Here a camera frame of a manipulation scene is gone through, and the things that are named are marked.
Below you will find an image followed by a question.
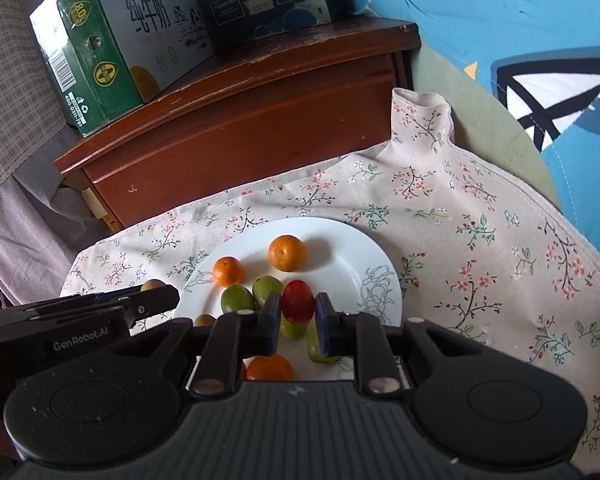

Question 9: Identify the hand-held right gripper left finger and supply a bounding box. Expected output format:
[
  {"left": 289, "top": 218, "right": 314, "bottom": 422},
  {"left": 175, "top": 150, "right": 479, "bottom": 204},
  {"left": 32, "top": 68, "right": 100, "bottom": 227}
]
[{"left": 112, "top": 294, "right": 282, "bottom": 398}]

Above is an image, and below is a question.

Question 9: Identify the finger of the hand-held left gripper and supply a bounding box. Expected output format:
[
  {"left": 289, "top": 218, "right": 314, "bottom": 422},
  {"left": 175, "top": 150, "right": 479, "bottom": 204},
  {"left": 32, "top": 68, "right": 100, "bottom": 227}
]
[{"left": 124, "top": 284, "right": 180, "bottom": 332}]

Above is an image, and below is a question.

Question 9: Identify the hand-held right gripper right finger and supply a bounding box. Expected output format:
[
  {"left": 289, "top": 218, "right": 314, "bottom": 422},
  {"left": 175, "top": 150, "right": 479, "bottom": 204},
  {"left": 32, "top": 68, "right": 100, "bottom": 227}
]
[{"left": 314, "top": 292, "right": 486, "bottom": 397}]

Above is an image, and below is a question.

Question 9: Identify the green jujube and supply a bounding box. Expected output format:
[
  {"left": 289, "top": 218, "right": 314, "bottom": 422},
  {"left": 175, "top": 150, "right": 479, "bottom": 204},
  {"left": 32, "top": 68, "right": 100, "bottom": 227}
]
[
  {"left": 252, "top": 275, "right": 285, "bottom": 308},
  {"left": 279, "top": 312, "right": 308, "bottom": 340},
  {"left": 221, "top": 285, "right": 256, "bottom": 313},
  {"left": 306, "top": 320, "right": 343, "bottom": 365}
]

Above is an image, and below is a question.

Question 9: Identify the red cherry tomato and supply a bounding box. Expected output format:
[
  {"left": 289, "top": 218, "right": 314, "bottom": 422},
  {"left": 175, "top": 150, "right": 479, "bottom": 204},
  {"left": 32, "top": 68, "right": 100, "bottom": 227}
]
[{"left": 281, "top": 280, "right": 315, "bottom": 324}]

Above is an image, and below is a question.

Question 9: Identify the large orange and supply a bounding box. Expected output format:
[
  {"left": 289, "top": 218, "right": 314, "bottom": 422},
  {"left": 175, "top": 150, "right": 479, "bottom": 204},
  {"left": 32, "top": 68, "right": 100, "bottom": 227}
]
[
  {"left": 245, "top": 354, "right": 295, "bottom": 382},
  {"left": 268, "top": 235, "right": 307, "bottom": 273}
]

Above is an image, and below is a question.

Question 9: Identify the white plate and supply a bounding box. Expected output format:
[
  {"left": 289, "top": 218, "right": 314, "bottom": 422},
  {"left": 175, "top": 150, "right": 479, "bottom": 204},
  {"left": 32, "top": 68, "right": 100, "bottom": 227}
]
[{"left": 172, "top": 217, "right": 403, "bottom": 383}]

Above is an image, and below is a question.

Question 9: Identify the small orange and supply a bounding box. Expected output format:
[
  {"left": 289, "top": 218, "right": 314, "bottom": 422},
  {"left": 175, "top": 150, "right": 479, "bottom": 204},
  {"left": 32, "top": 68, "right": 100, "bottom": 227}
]
[{"left": 212, "top": 256, "right": 244, "bottom": 287}]

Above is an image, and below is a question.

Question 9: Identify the lilac checked cloth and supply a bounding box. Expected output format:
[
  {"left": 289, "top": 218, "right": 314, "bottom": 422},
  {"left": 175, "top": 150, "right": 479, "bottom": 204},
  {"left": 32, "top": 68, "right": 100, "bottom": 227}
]
[{"left": 0, "top": 155, "right": 108, "bottom": 308}]

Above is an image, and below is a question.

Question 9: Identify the floral tablecloth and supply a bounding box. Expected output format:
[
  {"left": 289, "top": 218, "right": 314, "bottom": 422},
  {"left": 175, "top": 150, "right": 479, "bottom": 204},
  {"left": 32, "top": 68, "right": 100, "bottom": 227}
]
[{"left": 60, "top": 87, "right": 600, "bottom": 456}]

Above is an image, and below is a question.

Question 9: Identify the wooden nightstand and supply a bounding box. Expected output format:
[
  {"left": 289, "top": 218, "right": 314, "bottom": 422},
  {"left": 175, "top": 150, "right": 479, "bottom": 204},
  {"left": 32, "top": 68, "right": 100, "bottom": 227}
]
[{"left": 54, "top": 16, "right": 421, "bottom": 231}]

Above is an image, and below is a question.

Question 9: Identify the pale green cushion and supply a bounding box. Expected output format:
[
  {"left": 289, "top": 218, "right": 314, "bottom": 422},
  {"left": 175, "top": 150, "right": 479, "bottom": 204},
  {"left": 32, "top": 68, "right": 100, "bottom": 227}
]
[{"left": 410, "top": 50, "right": 563, "bottom": 211}]

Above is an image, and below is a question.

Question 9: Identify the green milk carton box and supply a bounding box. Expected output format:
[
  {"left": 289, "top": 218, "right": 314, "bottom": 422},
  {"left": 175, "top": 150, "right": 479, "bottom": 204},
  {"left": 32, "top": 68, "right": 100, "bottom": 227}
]
[{"left": 29, "top": 0, "right": 216, "bottom": 137}]

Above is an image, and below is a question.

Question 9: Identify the grey plaid blanket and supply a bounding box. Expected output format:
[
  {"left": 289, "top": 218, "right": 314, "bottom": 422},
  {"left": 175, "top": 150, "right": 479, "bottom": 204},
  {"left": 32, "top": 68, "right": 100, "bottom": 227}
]
[{"left": 0, "top": 0, "right": 68, "bottom": 206}]

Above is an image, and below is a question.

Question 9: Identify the blue shark pillow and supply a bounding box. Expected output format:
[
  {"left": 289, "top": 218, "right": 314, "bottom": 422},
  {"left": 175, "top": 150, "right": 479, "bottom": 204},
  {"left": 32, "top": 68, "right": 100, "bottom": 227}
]
[{"left": 350, "top": 0, "right": 600, "bottom": 271}]

